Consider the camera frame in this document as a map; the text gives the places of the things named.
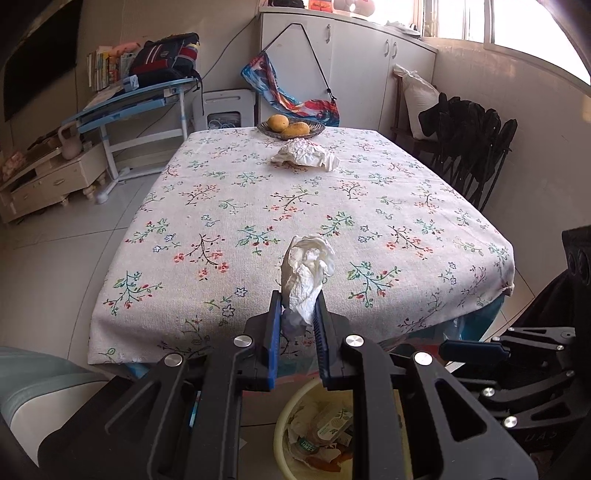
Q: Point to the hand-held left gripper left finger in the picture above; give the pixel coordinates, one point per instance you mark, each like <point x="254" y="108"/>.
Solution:
<point x="275" y="341"/>

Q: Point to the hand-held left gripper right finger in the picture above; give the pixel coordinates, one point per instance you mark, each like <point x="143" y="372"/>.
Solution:
<point x="322" y="346"/>

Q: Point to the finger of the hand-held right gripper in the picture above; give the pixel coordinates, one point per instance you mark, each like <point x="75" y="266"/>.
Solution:
<point x="517" y="397"/>
<point x="471" y="351"/>

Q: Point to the yellow plastic bin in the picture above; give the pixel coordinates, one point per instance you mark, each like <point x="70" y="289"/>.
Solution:
<point x="300" y="397"/>

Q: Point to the small white tissue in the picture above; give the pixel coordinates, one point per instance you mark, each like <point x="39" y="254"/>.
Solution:
<point x="304" y="272"/>

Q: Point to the colourful printed packet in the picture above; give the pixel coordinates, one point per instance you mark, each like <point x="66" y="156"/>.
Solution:
<point x="332" y="422"/>

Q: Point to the floral white tablecloth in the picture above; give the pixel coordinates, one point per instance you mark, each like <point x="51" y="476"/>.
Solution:
<point x="277" y="207"/>

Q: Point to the large crumpled white paper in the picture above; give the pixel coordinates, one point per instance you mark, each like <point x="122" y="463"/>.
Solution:
<point x="304" y="154"/>

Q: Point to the yellow mango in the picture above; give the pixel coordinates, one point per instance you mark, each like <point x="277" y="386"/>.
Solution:
<point x="278" y="122"/>
<point x="295" y="130"/>

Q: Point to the dark woven fruit dish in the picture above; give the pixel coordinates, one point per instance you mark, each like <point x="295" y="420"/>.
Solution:
<point x="316" y="129"/>

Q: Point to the black folding chairs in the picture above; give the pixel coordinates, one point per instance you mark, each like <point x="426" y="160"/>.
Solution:
<point x="466" y="134"/>

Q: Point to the colourful printed bag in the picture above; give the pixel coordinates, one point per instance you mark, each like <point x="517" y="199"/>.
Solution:
<point x="300" y="106"/>

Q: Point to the pale green white seat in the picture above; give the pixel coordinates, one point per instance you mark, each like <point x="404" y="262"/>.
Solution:
<point x="41" y="383"/>

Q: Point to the white floor appliance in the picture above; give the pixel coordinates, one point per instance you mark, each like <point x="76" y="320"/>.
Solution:
<point x="226" y="101"/>

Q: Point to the white sack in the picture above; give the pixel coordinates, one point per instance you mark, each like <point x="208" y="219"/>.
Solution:
<point x="420" y="106"/>

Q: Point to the dark wooden chair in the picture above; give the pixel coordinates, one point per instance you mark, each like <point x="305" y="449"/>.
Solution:
<point x="398" y="106"/>

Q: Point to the cream tv stand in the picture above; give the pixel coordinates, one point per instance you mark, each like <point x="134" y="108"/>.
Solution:
<point x="51" y="180"/>

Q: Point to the blue study desk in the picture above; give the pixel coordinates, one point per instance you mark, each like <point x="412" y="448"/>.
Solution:
<point x="134" y="99"/>

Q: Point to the beige kettlebell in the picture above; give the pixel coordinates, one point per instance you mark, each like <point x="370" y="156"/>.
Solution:
<point x="70" y="147"/>

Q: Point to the white cabinet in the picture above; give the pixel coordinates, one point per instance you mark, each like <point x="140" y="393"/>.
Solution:
<point x="360" y="60"/>

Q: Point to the dark striped backpack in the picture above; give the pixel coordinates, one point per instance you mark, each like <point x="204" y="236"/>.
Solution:
<point x="161" y="55"/>

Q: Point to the pink cloth bundle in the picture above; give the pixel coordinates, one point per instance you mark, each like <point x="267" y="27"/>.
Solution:
<point x="11" y="167"/>

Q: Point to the row of books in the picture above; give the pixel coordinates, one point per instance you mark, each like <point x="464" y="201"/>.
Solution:
<point x="101" y="69"/>

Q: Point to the window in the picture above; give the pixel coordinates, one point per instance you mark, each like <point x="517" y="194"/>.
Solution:
<point x="521" y="27"/>

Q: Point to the small black bag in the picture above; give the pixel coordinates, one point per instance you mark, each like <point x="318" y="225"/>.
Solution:
<point x="286" y="3"/>

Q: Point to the round pink plush toy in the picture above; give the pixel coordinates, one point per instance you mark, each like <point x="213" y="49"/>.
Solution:
<point x="355" y="7"/>

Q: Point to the black television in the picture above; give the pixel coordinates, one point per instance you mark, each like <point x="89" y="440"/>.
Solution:
<point x="37" y="55"/>

